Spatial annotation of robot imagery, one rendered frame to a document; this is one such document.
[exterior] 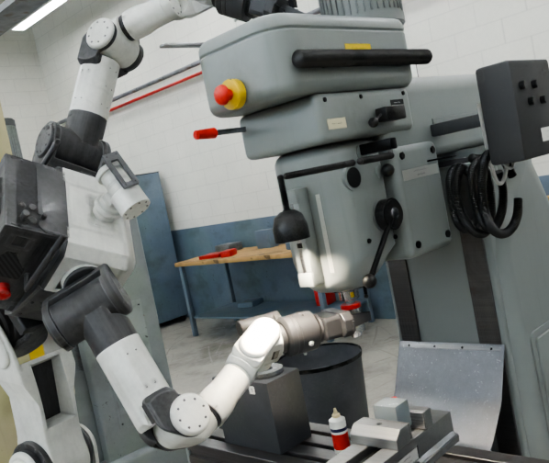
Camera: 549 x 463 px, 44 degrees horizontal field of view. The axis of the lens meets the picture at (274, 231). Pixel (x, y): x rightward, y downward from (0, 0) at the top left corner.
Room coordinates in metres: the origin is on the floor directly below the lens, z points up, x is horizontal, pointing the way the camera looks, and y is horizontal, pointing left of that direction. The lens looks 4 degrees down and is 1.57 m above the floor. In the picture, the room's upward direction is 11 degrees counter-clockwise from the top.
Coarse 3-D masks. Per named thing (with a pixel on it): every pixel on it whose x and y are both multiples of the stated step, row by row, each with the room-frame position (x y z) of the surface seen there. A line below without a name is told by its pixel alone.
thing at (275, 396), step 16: (272, 368) 1.71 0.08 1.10; (288, 368) 1.73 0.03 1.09; (256, 384) 1.67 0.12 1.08; (272, 384) 1.65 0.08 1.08; (288, 384) 1.69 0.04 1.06; (240, 400) 1.72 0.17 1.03; (256, 400) 1.68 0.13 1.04; (272, 400) 1.64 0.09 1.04; (288, 400) 1.68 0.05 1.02; (304, 400) 1.72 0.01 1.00; (240, 416) 1.73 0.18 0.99; (256, 416) 1.68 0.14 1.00; (272, 416) 1.64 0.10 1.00; (288, 416) 1.67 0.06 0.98; (304, 416) 1.71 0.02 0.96; (224, 432) 1.79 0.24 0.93; (240, 432) 1.74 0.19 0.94; (256, 432) 1.69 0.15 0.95; (272, 432) 1.65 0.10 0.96; (288, 432) 1.67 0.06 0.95; (304, 432) 1.70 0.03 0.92; (256, 448) 1.70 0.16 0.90; (272, 448) 1.66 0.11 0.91; (288, 448) 1.66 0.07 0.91
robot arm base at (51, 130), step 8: (48, 128) 1.53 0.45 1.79; (56, 128) 1.52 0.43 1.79; (40, 136) 1.55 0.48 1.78; (48, 136) 1.52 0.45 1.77; (56, 136) 1.51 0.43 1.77; (40, 144) 1.54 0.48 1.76; (48, 144) 1.51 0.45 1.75; (104, 144) 1.61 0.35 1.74; (40, 152) 1.52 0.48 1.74; (104, 152) 1.59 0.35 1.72; (32, 160) 1.57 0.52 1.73; (40, 160) 1.53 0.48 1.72; (56, 160) 1.51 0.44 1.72; (72, 168) 1.53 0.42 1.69; (80, 168) 1.54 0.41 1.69
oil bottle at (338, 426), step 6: (336, 414) 1.58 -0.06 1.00; (330, 420) 1.59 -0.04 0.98; (336, 420) 1.57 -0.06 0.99; (342, 420) 1.57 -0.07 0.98; (330, 426) 1.59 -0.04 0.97; (336, 426) 1.57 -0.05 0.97; (342, 426) 1.57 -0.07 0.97; (336, 432) 1.57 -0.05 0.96; (342, 432) 1.57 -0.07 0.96; (336, 438) 1.57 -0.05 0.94; (342, 438) 1.57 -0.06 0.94; (348, 438) 1.58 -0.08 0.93; (336, 444) 1.57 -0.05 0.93; (342, 444) 1.57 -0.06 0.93; (348, 444) 1.58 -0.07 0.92; (336, 450) 1.58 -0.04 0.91; (342, 450) 1.57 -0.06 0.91
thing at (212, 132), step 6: (198, 132) 1.40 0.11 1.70; (204, 132) 1.41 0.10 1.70; (210, 132) 1.42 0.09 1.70; (216, 132) 1.43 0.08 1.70; (222, 132) 1.45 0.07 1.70; (228, 132) 1.46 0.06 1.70; (234, 132) 1.48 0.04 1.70; (198, 138) 1.40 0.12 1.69; (204, 138) 1.41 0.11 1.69; (210, 138) 1.43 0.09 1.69
